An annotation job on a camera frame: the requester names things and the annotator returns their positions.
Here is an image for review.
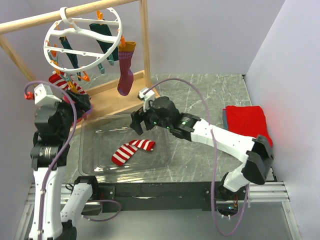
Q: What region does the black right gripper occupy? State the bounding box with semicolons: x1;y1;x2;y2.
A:
129;103;171;136

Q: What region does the red white striped sock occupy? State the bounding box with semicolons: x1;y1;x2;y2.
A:
111;139;156;167
48;71;86;94

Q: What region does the purple sock with orange cuff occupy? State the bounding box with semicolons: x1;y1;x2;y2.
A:
117;41;136;96

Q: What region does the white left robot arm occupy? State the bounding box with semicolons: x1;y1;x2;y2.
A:
24;84;102;240

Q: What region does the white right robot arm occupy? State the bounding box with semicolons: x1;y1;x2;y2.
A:
130;96;274;201

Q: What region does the white round sock hanger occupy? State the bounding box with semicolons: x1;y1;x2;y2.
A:
43;7;123;74

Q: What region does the wooden drying rack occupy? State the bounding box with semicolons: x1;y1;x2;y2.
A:
0;0;152;120

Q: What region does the clear plastic bin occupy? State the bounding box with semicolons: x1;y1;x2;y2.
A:
79;114;172;176

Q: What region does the dark teal sock left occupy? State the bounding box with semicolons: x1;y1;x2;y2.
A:
59;36;79;69

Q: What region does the dark teal sock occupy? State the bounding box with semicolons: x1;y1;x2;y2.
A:
88;22;120;62
59;36;79;69

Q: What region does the dark teal sock right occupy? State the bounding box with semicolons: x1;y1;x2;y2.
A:
88;22;120;62

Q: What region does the folded red cloth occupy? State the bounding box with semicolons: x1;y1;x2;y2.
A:
222;105;273;147

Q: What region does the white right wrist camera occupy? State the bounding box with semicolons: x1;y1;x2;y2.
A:
137;87;156;112

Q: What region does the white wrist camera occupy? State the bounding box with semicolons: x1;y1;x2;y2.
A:
137;87;156;112
24;83;62;107

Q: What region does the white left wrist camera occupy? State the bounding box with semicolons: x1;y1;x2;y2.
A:
24;83;62;107

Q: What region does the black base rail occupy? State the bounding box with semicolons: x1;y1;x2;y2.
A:
97;181;247;213

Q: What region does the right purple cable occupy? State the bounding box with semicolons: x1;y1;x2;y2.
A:
147;77;251;237

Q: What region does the aluminium frame rail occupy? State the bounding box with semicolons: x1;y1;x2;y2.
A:
248;181;290;203

